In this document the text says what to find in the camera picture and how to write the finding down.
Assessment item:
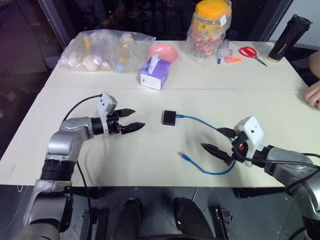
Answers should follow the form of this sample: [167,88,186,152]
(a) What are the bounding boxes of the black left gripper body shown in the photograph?
[106,110,125,136]

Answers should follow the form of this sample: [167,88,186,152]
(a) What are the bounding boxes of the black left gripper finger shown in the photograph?
[121,122,147,135]
[116,107,137,119]

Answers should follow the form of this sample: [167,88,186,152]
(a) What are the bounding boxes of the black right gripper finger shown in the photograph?
[200,142,233,166]
[215,127,236,138]

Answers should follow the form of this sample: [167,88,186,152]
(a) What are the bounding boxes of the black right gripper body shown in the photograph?
[230,131,249,162]

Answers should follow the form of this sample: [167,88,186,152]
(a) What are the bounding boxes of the small black box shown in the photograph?
[160,109,178,127]

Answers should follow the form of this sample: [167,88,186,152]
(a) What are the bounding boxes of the bare person hand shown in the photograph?
[304,79,320,110]

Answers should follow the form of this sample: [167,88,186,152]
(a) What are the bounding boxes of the purple tissue box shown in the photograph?
[139,52,172,91]

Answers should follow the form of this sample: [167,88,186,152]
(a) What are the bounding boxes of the black table support bar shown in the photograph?
[232,187,287,200]

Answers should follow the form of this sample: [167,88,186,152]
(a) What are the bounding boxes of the clear plastic bag of toys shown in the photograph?
[57,29,157,74]

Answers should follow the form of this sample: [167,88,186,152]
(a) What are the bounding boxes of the dark rounded shape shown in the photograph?
[173,197,215,240]

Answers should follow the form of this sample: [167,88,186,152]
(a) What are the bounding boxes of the pink orange plastic trinket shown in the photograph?
[224,55,243,65]

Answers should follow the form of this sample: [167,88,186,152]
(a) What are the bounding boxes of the pink plastic bowl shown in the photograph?
[148,44,179,64]

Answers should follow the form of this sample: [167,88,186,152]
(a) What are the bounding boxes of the candy jar with orange lid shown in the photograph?
[185,0,233,70]

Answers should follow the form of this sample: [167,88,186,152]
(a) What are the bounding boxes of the black thermos bottle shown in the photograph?
[267,13,314,64]

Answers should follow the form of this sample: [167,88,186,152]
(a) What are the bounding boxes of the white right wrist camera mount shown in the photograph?
[233,115,265,168]

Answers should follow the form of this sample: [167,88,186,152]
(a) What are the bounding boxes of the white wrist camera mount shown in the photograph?
[233,115,265,168]
[96,92,119,136]

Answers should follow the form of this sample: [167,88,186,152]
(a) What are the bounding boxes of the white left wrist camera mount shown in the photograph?
[96,92,119,136]

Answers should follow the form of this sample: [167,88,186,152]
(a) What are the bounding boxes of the blue Ethernet cable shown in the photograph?
[175,113,238,175]

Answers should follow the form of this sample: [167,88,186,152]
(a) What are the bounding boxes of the red handled scissors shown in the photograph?
[238,45,269,68]

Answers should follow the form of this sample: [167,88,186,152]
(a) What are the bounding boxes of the grey metal frame post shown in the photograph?
[37,0,76,70]
[264,0,294,42]

